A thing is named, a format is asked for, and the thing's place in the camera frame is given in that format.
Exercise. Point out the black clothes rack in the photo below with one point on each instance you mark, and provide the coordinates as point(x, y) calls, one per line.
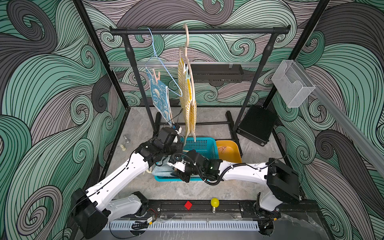
point(233, 125)

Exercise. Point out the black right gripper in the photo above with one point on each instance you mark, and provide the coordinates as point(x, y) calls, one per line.
point(181, 175)

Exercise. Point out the light blue wire hanger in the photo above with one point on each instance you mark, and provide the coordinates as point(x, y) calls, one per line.
point(180, 93)

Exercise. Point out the blue rabbit print towel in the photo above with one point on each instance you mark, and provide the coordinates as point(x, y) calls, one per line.
point(160, 97)

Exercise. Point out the orange plastic tray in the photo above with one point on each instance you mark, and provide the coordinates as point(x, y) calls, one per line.
point(234, 155)

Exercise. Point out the orange clothespin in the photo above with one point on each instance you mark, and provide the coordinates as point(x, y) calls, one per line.
point(223, 152)

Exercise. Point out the cream chess pawn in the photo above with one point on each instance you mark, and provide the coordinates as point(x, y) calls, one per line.
point(122, 147)

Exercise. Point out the red diamond marker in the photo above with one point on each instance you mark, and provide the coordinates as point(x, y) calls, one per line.
point(188, 205)

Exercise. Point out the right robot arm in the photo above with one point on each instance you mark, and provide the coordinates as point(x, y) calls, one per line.
point(282, 181)

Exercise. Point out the yellow ball knob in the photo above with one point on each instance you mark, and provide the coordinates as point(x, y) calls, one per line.
point(214, 204)

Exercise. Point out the light blue terry towel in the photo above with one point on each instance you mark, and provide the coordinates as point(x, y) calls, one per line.
point(164, 171)

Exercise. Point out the silver chess pawn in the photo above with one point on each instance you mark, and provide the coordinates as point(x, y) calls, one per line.
point(127, 140)

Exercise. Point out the yellow striped towel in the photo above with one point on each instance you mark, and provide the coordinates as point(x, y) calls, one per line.
point(187, 102)

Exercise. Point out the pink clothespin on blue towel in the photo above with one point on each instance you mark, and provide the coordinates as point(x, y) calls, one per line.
point(157, 75)

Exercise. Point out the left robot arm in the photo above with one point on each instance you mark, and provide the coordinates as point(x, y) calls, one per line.
point(93, 208)

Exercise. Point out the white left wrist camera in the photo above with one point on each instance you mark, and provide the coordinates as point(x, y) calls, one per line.
point(177, 128)

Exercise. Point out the black wall light panel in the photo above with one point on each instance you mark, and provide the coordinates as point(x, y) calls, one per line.
point(217, 73)

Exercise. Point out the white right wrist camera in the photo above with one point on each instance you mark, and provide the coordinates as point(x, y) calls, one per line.
point(181, 166)

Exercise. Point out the teal plastic basket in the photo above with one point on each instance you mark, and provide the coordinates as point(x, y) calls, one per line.
point(205, 146)

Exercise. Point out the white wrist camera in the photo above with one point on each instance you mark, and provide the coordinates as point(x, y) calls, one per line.
point(181, 166)
point(177, 128)

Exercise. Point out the white slotted cable duct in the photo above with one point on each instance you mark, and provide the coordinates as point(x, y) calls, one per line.
point(203, 226)

